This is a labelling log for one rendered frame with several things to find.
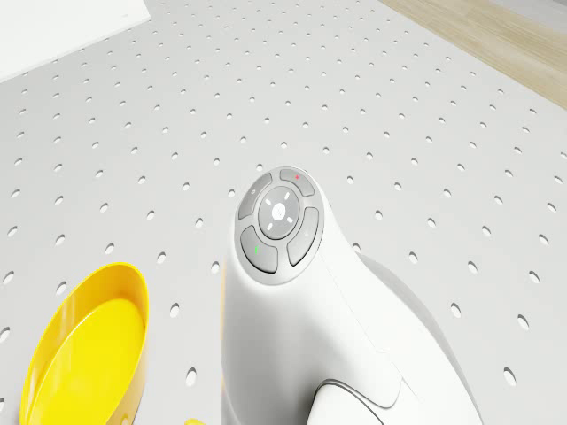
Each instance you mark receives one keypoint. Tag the banana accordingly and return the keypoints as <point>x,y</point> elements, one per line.
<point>192,422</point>

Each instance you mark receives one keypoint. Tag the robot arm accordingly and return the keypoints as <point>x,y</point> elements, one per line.
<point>319,319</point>

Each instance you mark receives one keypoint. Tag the yellow bowl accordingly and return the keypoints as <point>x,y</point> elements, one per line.
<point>95,350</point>

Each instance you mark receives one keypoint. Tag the white board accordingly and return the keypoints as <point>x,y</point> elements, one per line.
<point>57,31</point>

